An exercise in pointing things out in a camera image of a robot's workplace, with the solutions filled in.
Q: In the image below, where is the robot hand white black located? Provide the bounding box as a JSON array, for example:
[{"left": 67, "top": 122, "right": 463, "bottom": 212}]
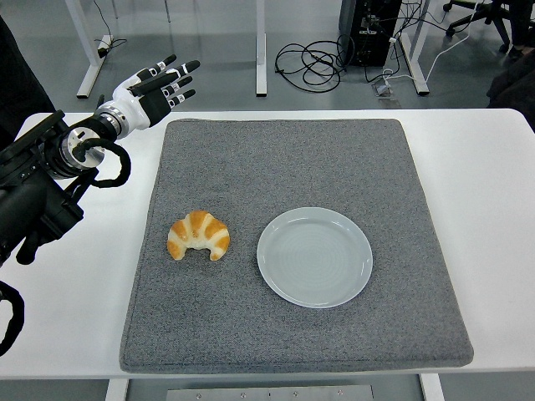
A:
[{"left": 111, "top": 54, "right": 201, "bottom": 134}]

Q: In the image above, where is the croissant bread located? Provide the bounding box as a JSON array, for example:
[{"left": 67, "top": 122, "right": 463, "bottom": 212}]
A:
[{"left": 166, "top": 211, "right": 232, "bottom": 262}]

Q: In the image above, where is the light grey round plate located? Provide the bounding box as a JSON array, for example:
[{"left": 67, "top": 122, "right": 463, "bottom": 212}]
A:
[{"left": 256, "top": 206, "right": 374, "bottom": 310}]

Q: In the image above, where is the grey metal plate with screws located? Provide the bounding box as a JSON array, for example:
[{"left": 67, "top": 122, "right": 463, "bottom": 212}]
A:
[{"left": 166, "top": 384, "right": 375, "bottom": 401}]

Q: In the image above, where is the white desk leg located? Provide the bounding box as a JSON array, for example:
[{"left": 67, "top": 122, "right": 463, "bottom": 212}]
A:
[
  {"left": 254, "top": 0, "right": 268, "bottom": 98},
  {"left": 400, "top": 0, "right": 431, "bottom": 96},
  {"left": 64, "top": 0, "right": 115, "bottom": 99}
]

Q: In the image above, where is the person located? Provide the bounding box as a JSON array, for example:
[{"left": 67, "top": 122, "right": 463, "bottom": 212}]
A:
[{"left": 0, "top": 15, "right": 58, "bottom": 145}]

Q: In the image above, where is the grey fabric mat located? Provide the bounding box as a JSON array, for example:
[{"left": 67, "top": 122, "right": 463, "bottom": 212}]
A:
[{"left": 120, "top": 119, "right": 475, "bottom": 374}]

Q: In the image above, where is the black computer tower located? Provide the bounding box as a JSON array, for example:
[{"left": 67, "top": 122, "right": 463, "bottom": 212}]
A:
[{"left": 337, "top": 0, "right": 403, "bottom": 69}]

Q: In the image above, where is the metal floor socket box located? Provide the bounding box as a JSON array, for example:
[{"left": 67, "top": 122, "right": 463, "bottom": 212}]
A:
[{"left": 370, "top": 81, "right": 400, "bottom": 101}]

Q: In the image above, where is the white table leg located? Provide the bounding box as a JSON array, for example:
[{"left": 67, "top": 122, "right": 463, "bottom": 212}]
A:
[
  {"left": 104, "top": 369, "right": 131, "bottom": 401},
  {"left": 419, "top": 371, "right": 445, "bottom": 401}
]

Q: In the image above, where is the black office chair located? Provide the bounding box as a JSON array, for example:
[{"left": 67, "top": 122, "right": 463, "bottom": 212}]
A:
[{"left": 442, "top": 0, "right": 513, "bottom": 53}]

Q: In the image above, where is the person's leg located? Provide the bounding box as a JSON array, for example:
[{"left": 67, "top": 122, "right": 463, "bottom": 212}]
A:
[
  {"left": 487, "top": 53, "right": 535, "bottom": 110},
  {"left": 507, "top": 0, "right": 535, "bottom": 60}
]

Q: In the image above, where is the thin black cable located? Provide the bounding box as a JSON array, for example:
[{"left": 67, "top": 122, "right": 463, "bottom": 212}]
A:
[{"left": 92, "top": 0, "right": 127, "bottom": 54}]

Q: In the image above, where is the black cable tangle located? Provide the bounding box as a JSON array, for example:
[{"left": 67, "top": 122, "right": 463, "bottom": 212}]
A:
[{"left": 274, "top": 39, "right": 349, "bottom": 92}]

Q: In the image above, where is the white cable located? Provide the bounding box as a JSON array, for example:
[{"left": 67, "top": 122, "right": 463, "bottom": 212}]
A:
[{"left": 380, "top": 0, "right": 482, "bottom": 84}]

